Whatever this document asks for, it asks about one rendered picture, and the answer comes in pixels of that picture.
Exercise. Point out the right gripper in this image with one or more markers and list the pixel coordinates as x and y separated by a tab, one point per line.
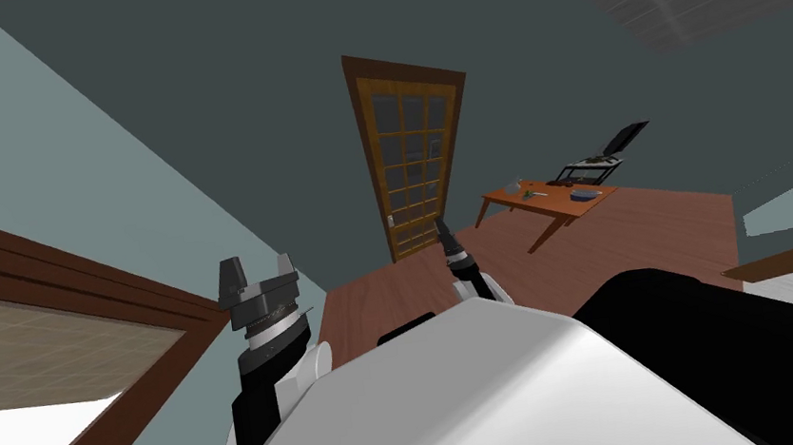
451	244

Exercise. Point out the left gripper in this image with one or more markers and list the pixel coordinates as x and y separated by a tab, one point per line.
262	299

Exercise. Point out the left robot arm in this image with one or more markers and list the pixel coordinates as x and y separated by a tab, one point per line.
262	382

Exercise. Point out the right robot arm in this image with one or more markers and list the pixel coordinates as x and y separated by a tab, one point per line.
696	344

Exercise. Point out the brown wooden glass-paned door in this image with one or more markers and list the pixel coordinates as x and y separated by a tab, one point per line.
416	166

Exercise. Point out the orange wooden table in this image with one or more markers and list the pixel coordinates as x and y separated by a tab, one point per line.
555	203

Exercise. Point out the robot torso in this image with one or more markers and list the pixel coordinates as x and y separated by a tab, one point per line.
467	412

